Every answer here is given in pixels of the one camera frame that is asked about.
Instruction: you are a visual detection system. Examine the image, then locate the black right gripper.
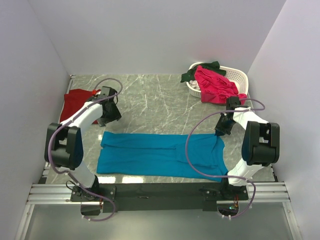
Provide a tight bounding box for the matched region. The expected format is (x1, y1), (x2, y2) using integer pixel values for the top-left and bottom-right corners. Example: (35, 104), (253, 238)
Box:
(215, 112), (237, 137)

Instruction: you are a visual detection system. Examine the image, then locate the blue t shirt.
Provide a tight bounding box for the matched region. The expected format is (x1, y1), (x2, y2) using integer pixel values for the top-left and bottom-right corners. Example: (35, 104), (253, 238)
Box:
(96, 131), (228, 182)

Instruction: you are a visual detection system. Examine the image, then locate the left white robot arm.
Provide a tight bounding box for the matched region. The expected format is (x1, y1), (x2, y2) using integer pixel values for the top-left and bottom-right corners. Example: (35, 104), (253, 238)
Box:
(44, 86), (122, 201)

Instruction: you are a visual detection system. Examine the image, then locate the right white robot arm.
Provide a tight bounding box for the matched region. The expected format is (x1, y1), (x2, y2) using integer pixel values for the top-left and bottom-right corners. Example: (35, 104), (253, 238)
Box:
(215, 96), (280, 200)

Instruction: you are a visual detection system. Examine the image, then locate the pink t shirt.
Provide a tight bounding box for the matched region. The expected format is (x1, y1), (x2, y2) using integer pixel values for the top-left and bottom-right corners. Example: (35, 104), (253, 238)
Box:
(194, 65), (247, 105)

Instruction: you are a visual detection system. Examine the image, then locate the folded red t shirt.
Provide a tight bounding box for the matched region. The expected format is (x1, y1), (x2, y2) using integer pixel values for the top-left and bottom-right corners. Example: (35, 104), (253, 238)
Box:
(59, 88), (101, 124)

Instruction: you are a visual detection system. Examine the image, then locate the white perforated laundry basket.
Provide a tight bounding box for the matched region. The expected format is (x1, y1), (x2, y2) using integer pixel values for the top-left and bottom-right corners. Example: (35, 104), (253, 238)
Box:
(186, 65), (249, 98)

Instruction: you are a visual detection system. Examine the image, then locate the white garment in basket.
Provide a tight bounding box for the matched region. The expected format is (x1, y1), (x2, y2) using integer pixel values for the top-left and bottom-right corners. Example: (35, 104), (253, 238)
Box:
(188, 80), (200, 91)

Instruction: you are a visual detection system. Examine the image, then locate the dark green t shirt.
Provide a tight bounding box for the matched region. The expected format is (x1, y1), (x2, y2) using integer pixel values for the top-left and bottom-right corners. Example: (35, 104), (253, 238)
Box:
(180, 61), (227, 83)

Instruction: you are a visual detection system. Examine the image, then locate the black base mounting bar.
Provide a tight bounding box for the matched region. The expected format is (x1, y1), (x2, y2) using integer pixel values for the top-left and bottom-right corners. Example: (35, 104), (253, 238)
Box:
(70, 182), (249, 215)

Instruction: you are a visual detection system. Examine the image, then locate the aluminium frame rail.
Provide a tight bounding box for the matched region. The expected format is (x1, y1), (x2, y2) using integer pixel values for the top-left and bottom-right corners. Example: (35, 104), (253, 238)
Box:
(26, 182), (291, 205)

